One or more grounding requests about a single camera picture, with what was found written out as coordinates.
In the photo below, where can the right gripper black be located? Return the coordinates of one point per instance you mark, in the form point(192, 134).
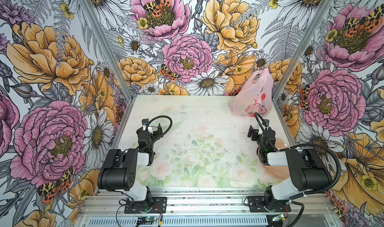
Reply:
point(258, 135)

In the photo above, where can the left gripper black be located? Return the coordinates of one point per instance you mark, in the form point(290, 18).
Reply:
point(144, 129)

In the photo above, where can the pink plastic bag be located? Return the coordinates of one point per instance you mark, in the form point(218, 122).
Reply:
point(255, 96)

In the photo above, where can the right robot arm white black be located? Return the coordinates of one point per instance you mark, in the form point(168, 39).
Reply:
point(307, 172)

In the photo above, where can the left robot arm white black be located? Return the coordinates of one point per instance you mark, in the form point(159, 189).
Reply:
point(118, 172)

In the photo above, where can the pink flower-shaped plate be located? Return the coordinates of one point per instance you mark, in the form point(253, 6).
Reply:
point(279, 171)

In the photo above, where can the right green circuit board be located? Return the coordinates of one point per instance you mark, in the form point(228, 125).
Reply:
point(278, 218)

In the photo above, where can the green circuit board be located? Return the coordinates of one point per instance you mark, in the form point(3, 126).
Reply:
point(146, 221)
point(278, 218)

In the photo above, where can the left green circuit board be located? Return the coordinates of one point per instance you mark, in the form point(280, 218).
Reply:
point(146, 221)

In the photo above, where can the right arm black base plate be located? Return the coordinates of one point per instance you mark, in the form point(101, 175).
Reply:
point(258, 204)

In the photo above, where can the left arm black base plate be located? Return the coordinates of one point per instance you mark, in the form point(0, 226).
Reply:
point(156, 206)

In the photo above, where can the aluminium rail frame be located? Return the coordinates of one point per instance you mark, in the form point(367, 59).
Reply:
point(186, 207)

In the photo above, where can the left aluminium corner post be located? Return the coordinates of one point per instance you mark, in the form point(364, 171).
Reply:
point(95, 24)

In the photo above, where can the aluminium corner post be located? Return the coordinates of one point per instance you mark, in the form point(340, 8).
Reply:
point(95, 24)
point(313, 25)

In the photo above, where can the right aluminium corner post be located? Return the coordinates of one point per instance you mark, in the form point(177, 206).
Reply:
point(313, 25)

